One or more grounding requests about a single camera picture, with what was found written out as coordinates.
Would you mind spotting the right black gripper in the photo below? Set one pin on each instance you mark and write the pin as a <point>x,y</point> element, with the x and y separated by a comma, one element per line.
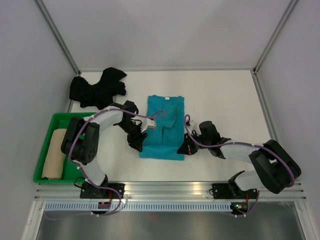
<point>186,147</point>

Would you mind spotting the green plastic tray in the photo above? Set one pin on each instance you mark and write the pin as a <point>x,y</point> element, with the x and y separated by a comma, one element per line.
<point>70,172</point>

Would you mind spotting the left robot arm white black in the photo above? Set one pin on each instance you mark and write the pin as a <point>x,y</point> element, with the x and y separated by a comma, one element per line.
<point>81,141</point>

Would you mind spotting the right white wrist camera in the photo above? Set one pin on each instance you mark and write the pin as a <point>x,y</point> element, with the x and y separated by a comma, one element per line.
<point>191,125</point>

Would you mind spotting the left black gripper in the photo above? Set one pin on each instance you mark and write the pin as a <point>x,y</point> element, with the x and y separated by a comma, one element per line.
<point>137,140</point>

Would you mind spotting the left aluminium corner post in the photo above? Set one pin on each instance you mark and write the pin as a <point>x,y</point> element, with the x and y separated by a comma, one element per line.
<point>57,35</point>

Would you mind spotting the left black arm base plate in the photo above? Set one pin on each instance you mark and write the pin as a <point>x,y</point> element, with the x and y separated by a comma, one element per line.
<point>88,191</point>

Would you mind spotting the black t-shirt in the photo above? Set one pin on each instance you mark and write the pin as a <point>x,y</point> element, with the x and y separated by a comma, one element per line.
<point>100,94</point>

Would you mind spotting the teal t-shirt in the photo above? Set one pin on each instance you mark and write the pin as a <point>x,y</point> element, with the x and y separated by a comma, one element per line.
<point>164,141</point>

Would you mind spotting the white slotted cable duct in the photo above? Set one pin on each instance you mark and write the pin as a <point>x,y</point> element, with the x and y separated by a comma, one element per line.
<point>136,206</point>

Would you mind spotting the aluminium frame rail front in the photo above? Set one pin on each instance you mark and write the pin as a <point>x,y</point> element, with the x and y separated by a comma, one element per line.
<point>163,191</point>

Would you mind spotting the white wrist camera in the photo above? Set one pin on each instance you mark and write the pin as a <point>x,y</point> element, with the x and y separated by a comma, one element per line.
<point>191,125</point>
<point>148,124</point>

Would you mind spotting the aluminium corner post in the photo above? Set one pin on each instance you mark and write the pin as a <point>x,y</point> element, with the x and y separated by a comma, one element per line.
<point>57,35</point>
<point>275,34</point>

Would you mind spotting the right aluminium corner post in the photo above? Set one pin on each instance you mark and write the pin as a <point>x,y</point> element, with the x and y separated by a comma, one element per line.
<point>275,34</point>

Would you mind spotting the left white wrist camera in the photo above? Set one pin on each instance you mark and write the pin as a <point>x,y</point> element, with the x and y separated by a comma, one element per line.
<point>148,124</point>

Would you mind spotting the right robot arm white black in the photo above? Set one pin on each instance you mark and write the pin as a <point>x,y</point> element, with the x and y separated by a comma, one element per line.
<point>274,169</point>

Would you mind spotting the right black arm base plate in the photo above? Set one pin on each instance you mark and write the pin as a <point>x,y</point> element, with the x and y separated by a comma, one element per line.
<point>226,191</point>

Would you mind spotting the rolled beige t-shirt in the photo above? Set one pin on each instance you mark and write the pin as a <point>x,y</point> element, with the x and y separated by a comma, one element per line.
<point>54,160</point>

